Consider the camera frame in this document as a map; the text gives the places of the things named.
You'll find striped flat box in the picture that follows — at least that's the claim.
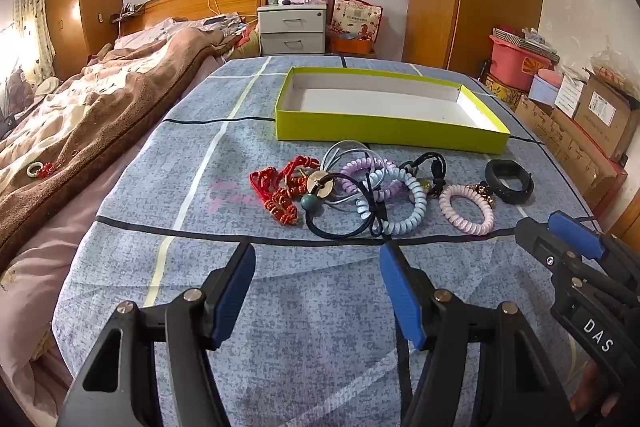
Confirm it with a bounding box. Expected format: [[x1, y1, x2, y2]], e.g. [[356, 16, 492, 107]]
[[492, 27, 561, 62]]

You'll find purple spiral hair tie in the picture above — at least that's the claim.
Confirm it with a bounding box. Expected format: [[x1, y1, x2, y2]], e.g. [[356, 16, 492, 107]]
[[340, 159, 408, 202]]

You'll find pink bed sheet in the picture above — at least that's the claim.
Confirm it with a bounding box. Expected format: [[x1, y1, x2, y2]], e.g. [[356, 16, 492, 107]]
[[0, 152, 166, 408]]

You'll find orange box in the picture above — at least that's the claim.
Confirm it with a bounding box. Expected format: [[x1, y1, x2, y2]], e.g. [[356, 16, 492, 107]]
[[327, 34, 376, 56]]

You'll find black hair tie teal bead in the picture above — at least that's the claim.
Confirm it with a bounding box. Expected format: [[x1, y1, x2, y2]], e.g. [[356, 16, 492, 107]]
[[300, 172, 388, 240]]

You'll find pink plastic tub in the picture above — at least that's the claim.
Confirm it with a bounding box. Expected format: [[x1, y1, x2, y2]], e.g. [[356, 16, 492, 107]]
[[489, 34, 553, 92]]

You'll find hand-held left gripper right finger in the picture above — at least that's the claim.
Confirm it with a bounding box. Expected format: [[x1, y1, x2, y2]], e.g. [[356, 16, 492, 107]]
[[378, 241, 573, 427]]

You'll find patterned curtain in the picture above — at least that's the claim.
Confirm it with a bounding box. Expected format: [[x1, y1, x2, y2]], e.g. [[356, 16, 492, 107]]
[[0, 0, 56, 82]]

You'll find red patterned gift bag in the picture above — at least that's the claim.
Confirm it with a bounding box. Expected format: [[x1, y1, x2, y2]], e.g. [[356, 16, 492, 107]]
[[327, 0, 383, 42]]

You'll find labelled cardboard box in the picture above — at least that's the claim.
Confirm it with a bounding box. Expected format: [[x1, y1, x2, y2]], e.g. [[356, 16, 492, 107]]
[[572, 74, 640, 158]]

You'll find pink spiral hair tie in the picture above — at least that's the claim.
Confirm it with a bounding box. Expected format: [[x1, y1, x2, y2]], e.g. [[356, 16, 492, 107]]
[[439, 183, 496, 236]]

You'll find pink floral quilt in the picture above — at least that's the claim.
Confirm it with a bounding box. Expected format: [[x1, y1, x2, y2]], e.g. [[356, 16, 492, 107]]
[[0, 19, 211, 202]]

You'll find white bead bracelet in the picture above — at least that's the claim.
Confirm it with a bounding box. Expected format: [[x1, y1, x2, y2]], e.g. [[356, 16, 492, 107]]
[[26, 161, 55, 180]]

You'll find brown teddy bear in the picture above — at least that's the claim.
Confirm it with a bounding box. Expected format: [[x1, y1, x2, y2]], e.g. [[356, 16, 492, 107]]
[[0, 67, 36, 118]]

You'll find yellow-green cardboard box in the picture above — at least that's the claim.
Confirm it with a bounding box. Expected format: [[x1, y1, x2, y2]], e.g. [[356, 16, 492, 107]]
[[274, 67, 511, 155]]

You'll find large cardboard box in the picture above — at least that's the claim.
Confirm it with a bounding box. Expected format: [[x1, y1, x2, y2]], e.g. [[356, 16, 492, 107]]
[[515, 94, 628, 208]]

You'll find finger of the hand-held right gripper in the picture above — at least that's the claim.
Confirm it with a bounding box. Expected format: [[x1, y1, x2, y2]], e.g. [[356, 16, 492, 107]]
[[514, 216, 640, 308], [546, 210, 640, 288]]

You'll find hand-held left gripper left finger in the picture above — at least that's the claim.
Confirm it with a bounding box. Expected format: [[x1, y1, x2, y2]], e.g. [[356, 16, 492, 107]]
[[57, 241, 257, 427]]

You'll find white box pink lid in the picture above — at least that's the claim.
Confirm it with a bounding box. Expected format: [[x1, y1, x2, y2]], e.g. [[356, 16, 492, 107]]
[[527, 72, 563, 105]]

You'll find black hair tie pink bead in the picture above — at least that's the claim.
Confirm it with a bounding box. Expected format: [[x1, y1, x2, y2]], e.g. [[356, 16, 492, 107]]
[[400, 150, 447, 198]]

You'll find brown blanket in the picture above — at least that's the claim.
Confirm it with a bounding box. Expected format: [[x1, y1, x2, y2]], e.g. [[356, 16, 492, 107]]
[[0, 27, 226, 268]]

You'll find yellow patterned tin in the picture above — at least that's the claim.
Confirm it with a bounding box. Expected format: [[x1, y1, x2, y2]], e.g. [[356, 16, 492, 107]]
[[485, 74, 526, 110]]

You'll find red braided bracelet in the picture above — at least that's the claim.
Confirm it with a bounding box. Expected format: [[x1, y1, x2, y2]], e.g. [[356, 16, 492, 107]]
[[248, 167, 301, 226], [277, 155, 321, 208]]

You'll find pillow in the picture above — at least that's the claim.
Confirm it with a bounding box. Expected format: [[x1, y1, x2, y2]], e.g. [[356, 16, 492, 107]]
[[232, 29, 262, 58]]

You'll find thin grey hair tie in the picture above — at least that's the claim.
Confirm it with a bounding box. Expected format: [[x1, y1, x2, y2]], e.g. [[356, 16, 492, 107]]
[[320, 139, 376, 208]]

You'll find person's right hand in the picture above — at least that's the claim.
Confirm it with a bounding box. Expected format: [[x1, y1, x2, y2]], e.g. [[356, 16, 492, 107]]
[[570, 359, 608, 418]]

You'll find blue plaid bedsheet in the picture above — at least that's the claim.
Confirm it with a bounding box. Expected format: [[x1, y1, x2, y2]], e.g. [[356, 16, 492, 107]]
[[52, 54, 601, 427]]

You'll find light blue spiral hair tie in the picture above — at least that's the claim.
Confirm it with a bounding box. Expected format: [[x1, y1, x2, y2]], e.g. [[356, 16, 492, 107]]
[[356, 172, 428, 237]]

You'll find black fitness band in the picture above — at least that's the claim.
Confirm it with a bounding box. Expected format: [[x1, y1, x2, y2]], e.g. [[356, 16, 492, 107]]
[[485, 159, 535, 204]]

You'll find grey nightstand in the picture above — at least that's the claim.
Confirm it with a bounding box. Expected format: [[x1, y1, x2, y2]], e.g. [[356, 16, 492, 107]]
[[256, 3, 328, 56]]

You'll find gold bell charm hair tie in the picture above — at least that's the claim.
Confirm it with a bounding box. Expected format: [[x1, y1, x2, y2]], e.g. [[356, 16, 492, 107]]
[[467, 181, 498, 208]]

